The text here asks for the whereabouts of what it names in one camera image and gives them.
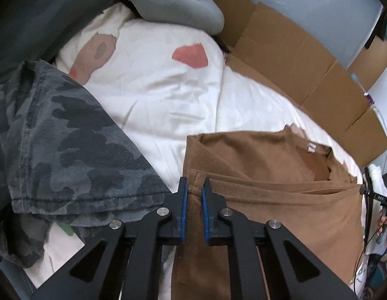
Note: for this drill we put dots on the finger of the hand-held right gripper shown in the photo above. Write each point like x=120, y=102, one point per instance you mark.
x=368, y=179

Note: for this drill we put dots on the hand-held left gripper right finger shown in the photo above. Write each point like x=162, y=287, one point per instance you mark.
x=206, y=215

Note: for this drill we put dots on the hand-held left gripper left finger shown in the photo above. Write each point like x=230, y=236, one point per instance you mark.
x=182, y=212

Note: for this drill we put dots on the brown printed T-shirt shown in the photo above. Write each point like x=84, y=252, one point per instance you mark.
x=274, y=212

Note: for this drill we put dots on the white fluffy plush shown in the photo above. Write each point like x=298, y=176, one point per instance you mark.
x=377, y=175

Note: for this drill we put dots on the teal cartoon blanket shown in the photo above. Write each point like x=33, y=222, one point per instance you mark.
x=379, y=268

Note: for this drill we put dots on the cream printed blanket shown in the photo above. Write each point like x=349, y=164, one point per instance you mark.
x=168, y=84

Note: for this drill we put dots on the grey camouflage garment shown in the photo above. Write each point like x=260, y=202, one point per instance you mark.
x=71, y=131

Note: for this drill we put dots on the brown cardboard sheet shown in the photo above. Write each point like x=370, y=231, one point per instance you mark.
x=290, y=53

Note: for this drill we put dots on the grey neck pillow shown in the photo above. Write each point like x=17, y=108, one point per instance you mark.
x=181, y=9

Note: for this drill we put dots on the dark grey garment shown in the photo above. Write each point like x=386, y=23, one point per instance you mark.
x=40, y=12

